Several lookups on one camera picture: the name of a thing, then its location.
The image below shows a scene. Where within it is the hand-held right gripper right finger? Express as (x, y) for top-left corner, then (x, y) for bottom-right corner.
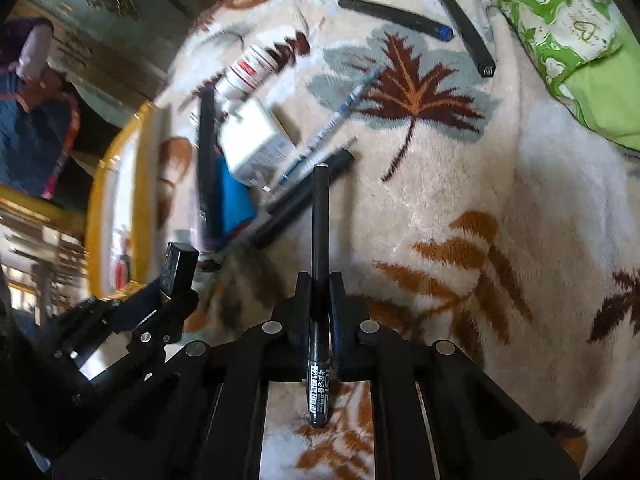
(327, 272), (583, 480)

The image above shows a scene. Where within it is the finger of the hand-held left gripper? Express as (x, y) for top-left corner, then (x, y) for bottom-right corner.
(60, 282), (168, 343)
(125, 289), (201, 367)

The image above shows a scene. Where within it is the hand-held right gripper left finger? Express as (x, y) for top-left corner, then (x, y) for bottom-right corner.
(52, 272), (314, 480)

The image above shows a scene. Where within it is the small black box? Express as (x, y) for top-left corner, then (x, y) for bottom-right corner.
(159, 241), (201, 295)

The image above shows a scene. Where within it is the black eyeliner pen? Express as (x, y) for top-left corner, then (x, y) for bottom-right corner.
(306, 164), (334, 430)

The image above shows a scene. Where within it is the blue tube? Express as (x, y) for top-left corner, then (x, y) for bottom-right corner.
(215, 154), (257, 237)

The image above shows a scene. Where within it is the yellow tray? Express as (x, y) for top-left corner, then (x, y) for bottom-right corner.
(84, 100), (174, 302)

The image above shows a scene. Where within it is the white charger adapter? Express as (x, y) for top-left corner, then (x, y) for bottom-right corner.
(217, 97), (299, 189)

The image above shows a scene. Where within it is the black capped pen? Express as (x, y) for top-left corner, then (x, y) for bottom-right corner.
(265, 147), (356, 214)

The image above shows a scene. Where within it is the yellow wooden furniture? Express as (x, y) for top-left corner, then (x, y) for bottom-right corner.
(0, 184), (90, 313)

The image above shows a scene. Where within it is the flat black bar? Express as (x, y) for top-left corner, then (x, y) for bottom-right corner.
(196, 86), (224, 242)

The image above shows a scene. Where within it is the clear blue-patterned pen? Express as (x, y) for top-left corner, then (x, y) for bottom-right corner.
(276, 64), (382, 182)

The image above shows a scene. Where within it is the leaf-print blanket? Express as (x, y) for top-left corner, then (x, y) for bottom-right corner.
(155, 0), (640, 480)

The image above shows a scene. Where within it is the white bottle red label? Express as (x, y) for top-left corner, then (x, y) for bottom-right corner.
(215, 44), (279, 104)

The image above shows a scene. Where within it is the wooden glass-door cabinet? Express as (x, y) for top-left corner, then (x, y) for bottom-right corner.
(20, 0), (281, 107)

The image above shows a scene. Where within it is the black marker blue tip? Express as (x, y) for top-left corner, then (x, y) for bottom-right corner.
(337, 0), (455, 42)

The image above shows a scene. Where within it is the long black pen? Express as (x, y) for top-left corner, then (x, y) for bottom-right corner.
(433, 0), (497, 79)

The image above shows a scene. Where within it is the green printed pillow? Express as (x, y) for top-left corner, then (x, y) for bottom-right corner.
(275, 0), (640, 154)

